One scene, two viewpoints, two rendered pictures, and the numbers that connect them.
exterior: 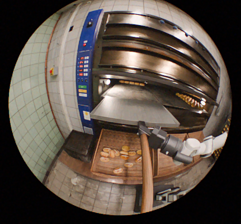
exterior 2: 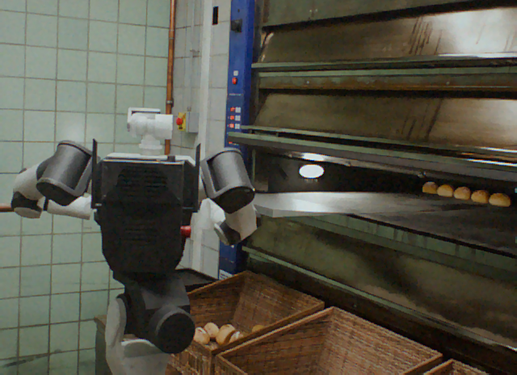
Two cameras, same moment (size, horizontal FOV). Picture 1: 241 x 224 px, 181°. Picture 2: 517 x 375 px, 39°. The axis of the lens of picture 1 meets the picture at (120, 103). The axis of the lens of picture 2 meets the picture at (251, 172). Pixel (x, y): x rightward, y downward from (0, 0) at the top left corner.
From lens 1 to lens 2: 2.68 m
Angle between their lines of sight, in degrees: 57
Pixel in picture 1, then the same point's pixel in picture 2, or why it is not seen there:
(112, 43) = (270, 82)
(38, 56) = (144, 68)
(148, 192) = not seen: hidden behind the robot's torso
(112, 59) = (269, 115)
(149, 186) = not seen: hidden behind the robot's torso
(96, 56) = (254, 107)
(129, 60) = (286, 115)
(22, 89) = (87, 134)
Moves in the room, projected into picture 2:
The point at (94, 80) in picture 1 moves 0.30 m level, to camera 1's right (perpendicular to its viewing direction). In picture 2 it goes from (250, 157) to (292, 163)
